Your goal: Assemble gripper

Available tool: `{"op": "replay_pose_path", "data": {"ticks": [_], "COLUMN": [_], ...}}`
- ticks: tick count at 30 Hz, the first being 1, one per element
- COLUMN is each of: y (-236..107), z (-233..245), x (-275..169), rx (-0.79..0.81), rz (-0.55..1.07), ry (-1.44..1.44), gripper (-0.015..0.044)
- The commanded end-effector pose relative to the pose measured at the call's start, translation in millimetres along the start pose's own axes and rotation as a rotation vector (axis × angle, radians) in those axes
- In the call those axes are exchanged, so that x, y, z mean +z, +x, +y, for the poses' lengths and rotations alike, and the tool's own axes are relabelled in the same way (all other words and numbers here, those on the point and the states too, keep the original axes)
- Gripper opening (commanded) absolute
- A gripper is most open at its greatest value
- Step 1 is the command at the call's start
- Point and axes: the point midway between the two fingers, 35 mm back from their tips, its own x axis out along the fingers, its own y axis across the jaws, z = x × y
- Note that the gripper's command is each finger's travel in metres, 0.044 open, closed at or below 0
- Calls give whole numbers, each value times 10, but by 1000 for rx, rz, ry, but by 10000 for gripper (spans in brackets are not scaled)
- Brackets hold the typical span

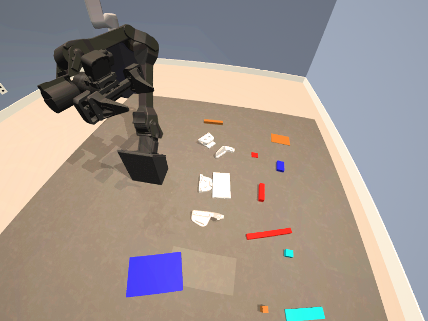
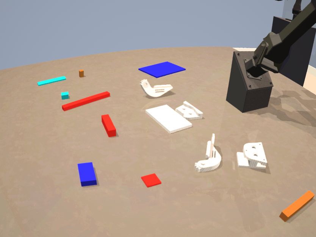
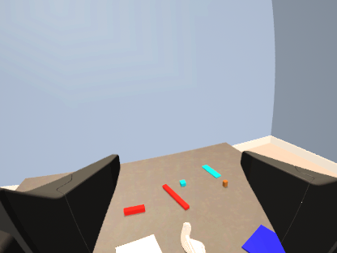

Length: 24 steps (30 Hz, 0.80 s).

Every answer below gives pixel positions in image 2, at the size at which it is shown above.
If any blue rectangular block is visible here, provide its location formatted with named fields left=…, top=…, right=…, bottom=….
left=78, top=162, right=97, bottom=186

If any blue flat square plate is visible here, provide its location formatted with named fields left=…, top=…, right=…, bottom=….
left=138, top=62, right=186, bottom=78

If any long red bar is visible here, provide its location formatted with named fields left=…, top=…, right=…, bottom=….
left=62, top=91, right=110, bottom=111

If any cyan flat rectangular plate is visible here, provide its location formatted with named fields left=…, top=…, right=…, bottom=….
left=37, top=76, right=66, bottom=86

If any red rectangular block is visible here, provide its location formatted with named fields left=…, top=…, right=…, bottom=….
left=102, top=114, right=116, bottom=137

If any red flat square plate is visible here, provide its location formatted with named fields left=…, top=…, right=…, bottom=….
left=141, top=174, right=161, bottom=187

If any small cyan cube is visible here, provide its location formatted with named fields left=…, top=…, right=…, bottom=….
left=61, top=92, right=69, bottom=100

